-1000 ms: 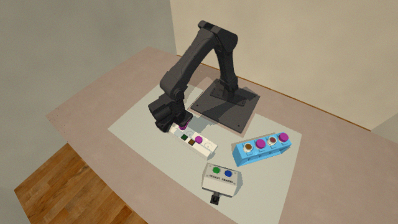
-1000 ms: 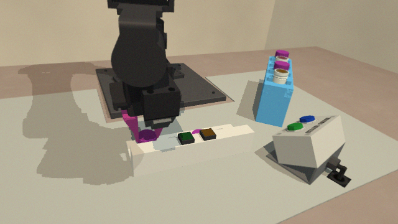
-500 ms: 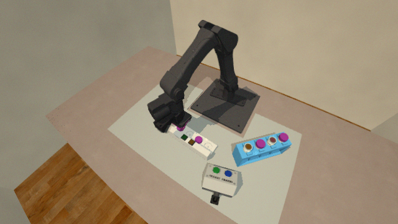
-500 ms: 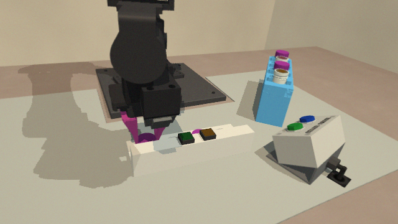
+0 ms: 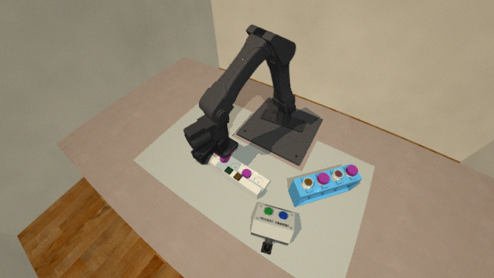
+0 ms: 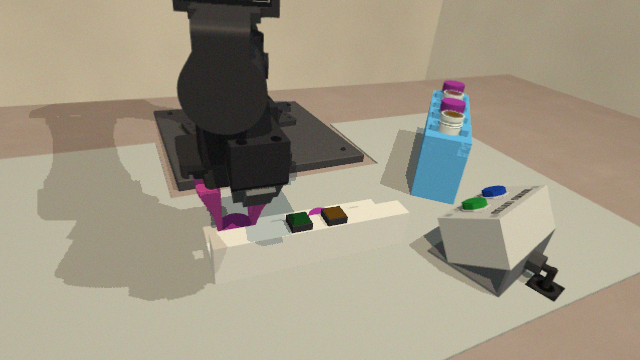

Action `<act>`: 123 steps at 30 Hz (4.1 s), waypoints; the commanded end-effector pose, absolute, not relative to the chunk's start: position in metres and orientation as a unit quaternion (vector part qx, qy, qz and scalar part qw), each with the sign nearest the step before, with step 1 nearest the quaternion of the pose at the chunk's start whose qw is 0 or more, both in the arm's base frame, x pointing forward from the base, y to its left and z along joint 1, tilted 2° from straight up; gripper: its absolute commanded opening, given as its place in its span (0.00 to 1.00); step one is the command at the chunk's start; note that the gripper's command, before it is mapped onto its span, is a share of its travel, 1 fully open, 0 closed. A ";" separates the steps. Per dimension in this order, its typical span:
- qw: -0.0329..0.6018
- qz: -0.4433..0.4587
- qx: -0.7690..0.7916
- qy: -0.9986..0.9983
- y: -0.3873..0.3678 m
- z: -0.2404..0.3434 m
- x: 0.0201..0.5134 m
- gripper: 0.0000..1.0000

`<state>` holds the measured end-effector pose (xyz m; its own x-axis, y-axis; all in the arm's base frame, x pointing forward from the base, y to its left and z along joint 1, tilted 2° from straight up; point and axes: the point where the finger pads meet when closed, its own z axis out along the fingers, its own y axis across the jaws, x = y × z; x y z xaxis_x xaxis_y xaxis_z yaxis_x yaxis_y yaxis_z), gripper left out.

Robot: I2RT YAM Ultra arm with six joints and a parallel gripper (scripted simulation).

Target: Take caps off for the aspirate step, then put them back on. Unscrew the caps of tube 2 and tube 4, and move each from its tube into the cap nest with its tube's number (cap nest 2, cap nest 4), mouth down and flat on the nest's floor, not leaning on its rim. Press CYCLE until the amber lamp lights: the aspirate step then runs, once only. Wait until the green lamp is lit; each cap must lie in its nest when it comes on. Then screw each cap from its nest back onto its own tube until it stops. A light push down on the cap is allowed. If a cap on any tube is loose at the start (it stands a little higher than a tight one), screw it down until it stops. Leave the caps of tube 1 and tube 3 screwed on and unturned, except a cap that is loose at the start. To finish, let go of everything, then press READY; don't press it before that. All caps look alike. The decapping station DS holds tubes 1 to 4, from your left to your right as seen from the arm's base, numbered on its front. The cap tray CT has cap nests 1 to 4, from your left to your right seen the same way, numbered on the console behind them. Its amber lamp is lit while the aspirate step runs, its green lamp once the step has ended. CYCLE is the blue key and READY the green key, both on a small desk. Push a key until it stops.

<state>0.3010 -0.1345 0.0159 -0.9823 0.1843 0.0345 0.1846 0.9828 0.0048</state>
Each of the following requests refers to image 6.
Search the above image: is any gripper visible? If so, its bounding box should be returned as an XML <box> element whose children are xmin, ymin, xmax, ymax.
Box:
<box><xmin>175</xmin><ymin>134</ymin><xmax>266</xmax><ymax>231</ymax></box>

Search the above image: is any blue rectangular tube holder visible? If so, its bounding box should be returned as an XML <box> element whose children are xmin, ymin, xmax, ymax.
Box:
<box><xmin>411</xmin><ymin>90</ymin><xmax>472</xmax><ymax>205</ymax></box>

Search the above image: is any cream long bar with two dark lamps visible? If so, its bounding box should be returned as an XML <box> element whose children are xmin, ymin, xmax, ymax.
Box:
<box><xmin>203</xmin><ymin>199</ymin><xmax>410</xmax><ymax>285</ymax></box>

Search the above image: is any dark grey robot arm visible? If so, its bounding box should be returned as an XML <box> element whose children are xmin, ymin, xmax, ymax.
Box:
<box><xmin>172</xmin><ymin>0</ymin><xmax>296</xmax><ymax>207</ymax></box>

